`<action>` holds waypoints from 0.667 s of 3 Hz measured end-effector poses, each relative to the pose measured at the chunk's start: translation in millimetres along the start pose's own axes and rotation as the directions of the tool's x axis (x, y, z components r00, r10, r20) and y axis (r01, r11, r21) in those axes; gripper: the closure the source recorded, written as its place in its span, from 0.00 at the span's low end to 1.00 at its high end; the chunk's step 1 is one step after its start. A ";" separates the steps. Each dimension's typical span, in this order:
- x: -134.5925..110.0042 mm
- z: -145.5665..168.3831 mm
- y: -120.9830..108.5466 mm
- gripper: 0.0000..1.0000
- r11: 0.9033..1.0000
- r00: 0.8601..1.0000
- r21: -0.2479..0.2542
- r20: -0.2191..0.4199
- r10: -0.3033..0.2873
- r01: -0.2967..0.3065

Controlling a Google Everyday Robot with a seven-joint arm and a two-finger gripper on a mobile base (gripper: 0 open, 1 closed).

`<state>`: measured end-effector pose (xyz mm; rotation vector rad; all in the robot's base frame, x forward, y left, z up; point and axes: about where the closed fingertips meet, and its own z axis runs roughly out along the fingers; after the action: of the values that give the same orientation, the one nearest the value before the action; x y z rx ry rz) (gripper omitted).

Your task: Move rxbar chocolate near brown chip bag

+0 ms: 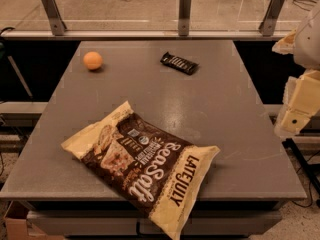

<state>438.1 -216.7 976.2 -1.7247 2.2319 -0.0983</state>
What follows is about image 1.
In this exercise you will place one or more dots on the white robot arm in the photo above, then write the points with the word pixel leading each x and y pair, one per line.
pixel 311 22

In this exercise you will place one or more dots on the middle metal bracket post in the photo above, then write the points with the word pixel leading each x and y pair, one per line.
pixel 184 17

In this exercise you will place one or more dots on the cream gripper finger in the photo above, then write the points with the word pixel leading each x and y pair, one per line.
pixel 290 122

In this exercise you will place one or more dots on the brown and cream chip bag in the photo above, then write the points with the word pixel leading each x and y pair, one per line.
pixel 159 173

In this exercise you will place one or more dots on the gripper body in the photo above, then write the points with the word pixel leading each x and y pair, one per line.
pixel 309 42

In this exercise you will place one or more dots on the black stand leg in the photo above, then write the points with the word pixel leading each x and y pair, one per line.
pixel 310 170

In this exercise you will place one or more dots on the cardboard box under table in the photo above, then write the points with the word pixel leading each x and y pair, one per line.
pixel 18 228

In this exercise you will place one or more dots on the right metal bracket post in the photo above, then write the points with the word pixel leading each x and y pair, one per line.
pixel 267 26

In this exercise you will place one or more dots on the metal bracket post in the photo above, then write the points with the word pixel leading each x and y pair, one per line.
pixel 267 26
pixel 56 23
pixel 184 17

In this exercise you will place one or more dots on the orange ball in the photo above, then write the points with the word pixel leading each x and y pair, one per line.
pixel 92 60

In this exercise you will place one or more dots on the black rxbar chocolate bar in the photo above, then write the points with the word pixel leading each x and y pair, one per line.
pixel 180 64

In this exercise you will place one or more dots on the clear barrier panel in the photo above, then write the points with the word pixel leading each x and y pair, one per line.
pixel 216 15

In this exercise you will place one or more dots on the left metal bracket post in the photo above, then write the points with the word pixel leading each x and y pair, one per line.
pixel 56 23

